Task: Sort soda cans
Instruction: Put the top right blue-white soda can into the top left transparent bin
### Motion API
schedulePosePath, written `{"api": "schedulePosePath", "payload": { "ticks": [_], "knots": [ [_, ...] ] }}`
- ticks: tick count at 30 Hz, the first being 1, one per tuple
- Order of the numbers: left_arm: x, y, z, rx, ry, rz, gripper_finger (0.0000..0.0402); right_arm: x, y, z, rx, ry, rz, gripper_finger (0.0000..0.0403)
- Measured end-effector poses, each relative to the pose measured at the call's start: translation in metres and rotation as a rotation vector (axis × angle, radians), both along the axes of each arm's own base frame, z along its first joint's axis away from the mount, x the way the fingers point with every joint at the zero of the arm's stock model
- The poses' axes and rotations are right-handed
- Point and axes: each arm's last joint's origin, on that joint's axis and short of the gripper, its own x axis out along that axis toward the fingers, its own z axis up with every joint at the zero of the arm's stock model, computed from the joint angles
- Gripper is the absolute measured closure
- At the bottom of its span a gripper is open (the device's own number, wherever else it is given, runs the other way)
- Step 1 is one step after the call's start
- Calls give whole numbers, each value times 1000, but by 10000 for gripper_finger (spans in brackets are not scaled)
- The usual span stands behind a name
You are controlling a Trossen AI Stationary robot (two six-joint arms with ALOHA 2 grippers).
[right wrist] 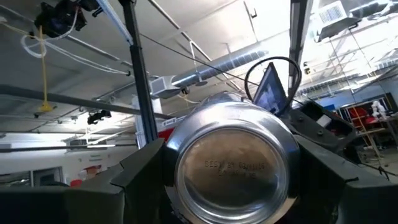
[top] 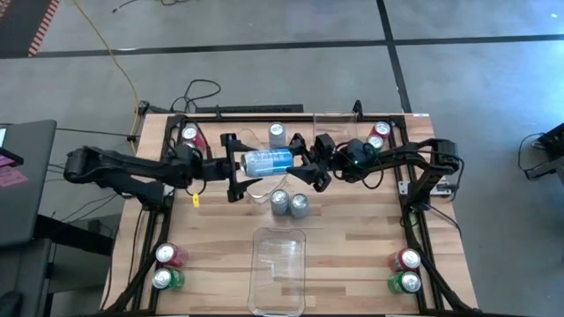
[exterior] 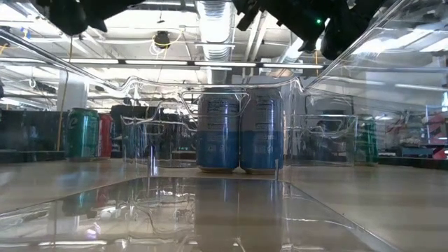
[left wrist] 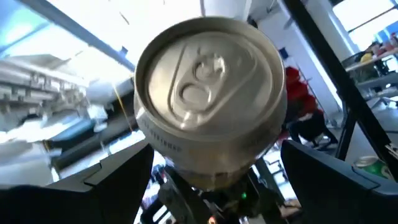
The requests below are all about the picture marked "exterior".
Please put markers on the black metal table frame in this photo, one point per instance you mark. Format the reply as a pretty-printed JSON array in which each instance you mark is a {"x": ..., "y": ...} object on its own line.
[{"x": 28, "y": 157}]

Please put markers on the clear plastic bin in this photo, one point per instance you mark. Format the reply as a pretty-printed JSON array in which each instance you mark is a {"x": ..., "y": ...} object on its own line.
[
  {"x": 224, "y": 210},
  {"x": 175, "y": 154},
  {"x": 325, "y": 154}
]

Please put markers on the ribbed silver air duct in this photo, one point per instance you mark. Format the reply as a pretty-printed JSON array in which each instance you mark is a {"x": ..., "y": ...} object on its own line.
[{"x": 217, "y": 28}]

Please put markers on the smooth silver air duct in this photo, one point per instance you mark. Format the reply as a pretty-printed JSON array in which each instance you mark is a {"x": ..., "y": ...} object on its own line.
[{"x": 290, "y": 52}]

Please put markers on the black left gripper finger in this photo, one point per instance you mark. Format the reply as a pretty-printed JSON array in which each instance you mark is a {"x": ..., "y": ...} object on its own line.
[
  {"x": 122, "y": 4},
  {"x": 98, "y": 24}
]

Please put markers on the red Fanta soda can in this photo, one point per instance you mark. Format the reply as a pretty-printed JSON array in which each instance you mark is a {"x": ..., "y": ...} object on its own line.
[{"x": 106, "y": 136}]

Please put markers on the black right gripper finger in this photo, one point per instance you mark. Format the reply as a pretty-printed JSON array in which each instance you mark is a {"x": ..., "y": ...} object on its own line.
[
  {"x": 249, "y": 12},
  {"x": 308, "y": 46}
]

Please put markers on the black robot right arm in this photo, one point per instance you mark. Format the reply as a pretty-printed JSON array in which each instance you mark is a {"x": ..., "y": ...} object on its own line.
[{"x": 346, "y": 24}]

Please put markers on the black beam with light strips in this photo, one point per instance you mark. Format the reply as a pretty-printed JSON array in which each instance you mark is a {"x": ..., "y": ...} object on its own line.
[{"x": 224, "y": 64}]

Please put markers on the black partition panel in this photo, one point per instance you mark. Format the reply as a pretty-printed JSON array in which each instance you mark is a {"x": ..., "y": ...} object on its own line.
[{"x": 31, "y": 129}]

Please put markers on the black box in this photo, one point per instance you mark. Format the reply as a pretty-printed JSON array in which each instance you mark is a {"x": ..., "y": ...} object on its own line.
[{"x": 117, "y": 126}]

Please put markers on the green soda can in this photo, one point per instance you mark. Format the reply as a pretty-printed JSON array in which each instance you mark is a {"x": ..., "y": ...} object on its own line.
[
  {"x": 83, "y": 134},
  {"x": 367, "y": 140}
]

